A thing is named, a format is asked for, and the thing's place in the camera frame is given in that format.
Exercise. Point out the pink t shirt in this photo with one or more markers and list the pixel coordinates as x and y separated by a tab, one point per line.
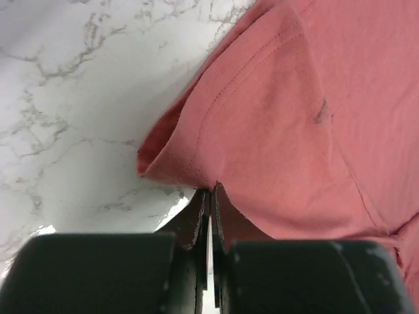
307	113

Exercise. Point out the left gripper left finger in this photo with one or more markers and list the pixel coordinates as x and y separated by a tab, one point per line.
160	272

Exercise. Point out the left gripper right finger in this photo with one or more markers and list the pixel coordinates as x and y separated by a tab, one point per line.
253	273

